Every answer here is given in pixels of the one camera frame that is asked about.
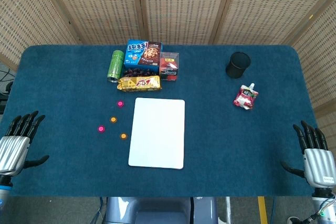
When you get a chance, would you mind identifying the woven bamboo folding screen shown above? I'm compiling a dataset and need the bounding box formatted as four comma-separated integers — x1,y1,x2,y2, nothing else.
0,0,336,130

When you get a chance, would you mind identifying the white magnetic board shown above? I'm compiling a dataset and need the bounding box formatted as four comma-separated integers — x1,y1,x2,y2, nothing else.
128,97,186,170

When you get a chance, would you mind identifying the black mesh pen cup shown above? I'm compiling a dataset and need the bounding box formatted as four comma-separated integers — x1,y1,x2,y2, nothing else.
225,51,251,79

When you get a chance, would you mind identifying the yellow floor tape strip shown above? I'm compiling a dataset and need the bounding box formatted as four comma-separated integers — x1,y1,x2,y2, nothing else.
257,196,268,224

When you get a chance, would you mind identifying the blue table cloth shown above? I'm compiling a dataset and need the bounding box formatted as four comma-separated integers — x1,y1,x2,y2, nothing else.
0,45,320,198

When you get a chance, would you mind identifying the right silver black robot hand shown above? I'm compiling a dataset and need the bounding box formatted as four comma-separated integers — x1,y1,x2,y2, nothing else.
280,120,336,189

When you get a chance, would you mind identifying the green drink can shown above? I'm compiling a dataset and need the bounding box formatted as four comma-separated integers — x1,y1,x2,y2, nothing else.
107,49,125,84

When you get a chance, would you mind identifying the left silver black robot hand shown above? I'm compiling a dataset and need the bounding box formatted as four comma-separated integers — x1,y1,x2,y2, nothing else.
0,110,50,177

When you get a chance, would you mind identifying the red white jelly pouch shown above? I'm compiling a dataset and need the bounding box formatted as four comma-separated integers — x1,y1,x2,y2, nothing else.
233,82,259,110

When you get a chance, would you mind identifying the dark snack bag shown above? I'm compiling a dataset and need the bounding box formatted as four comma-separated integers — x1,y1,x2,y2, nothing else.
123,68,158,78

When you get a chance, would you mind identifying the red black latte box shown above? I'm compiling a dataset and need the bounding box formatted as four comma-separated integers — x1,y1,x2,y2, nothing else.
159,51,181,81

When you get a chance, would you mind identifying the blue brown cookie box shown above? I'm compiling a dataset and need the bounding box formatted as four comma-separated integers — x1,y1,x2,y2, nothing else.
123,39,163,74

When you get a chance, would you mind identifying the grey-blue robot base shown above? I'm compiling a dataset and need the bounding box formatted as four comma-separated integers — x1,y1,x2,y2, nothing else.
104,196,219,224

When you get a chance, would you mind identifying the yellow biscuit pack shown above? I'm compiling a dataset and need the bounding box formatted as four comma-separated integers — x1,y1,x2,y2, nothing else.
117,75,163,92

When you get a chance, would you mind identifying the white table leg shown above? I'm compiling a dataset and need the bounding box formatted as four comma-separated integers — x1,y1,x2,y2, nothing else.
225,196,233,224

